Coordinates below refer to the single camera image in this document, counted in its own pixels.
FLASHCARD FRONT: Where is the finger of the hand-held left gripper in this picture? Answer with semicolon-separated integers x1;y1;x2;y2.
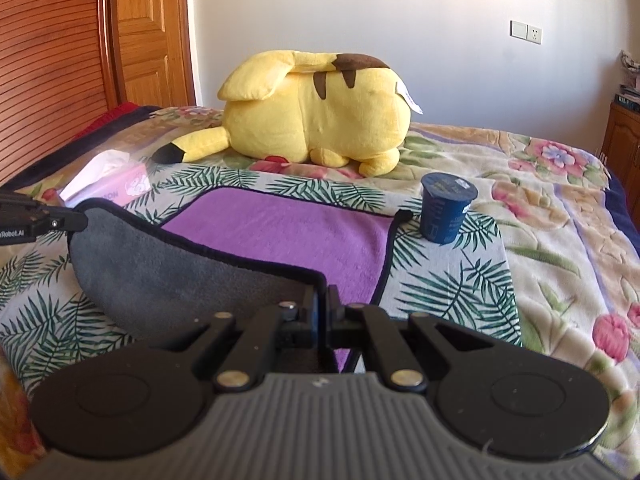
0;193;89;233

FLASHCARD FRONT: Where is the wooden cabinet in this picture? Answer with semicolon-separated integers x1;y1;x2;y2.
599;102;640;197

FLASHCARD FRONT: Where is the dark blue plastic cup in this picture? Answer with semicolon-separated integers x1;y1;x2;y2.
418;171;478;245

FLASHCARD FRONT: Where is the red cloth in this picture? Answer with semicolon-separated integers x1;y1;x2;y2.
70;102;147;144

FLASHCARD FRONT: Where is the floral blanket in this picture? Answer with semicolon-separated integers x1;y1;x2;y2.
0;104;640;441

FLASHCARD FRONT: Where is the white wall socket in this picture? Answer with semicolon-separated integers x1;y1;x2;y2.
509;19;544;45

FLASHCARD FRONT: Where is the yellow plush toy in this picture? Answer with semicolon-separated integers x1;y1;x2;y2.
152;50;424;179

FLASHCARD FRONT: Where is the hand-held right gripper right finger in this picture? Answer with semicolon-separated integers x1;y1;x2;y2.
327;285;495;394

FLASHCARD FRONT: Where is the wooden door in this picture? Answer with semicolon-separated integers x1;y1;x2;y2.
107;0;199;109

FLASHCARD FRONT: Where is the pink tissue box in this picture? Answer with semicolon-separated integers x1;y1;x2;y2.
58;150;151;207

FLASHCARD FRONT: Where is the wooden slatted headboard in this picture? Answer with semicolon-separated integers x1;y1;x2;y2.
0;0;122;187

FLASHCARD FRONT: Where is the leaf print cloth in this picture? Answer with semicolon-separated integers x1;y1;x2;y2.
0;162;524;397

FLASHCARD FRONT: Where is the purple and grey towel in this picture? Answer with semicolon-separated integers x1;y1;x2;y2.
67;185;414;376

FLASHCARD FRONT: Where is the stack of books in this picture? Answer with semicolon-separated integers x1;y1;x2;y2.
614;50;640;113

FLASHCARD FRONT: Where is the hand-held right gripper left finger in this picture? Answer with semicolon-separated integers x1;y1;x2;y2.
165;285;327;392

